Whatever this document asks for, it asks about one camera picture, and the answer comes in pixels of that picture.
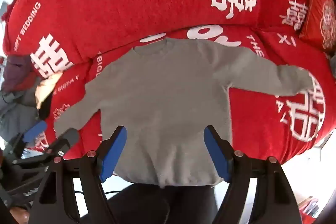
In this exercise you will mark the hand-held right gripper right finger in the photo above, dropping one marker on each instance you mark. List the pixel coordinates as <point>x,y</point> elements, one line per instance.
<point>215,150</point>

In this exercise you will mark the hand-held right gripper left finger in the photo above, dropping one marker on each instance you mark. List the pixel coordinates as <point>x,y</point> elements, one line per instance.
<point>115,150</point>

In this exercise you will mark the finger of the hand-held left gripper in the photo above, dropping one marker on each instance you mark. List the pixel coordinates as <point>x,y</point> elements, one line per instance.
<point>35,130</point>
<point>67,140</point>

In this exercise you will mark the grey sweater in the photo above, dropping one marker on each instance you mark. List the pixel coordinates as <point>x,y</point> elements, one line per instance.
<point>162,98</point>

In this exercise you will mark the grey jacket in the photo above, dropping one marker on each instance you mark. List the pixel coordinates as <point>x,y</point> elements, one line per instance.
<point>18,113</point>

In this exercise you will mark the cream cloth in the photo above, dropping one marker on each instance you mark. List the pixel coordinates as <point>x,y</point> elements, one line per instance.
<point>47,87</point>

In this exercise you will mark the red printed blanket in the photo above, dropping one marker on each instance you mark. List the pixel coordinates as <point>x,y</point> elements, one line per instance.
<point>262,121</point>

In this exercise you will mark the purple cloth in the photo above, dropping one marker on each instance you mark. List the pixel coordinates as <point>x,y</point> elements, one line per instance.
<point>17,71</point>

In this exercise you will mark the person's dark pants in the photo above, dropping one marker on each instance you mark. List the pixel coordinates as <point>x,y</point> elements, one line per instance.
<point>162,205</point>

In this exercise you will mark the red patterned bag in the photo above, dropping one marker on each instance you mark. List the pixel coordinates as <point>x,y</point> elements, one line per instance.
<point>309,207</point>

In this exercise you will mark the red embroidered pillow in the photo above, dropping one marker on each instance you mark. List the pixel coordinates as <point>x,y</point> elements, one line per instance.
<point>323,3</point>

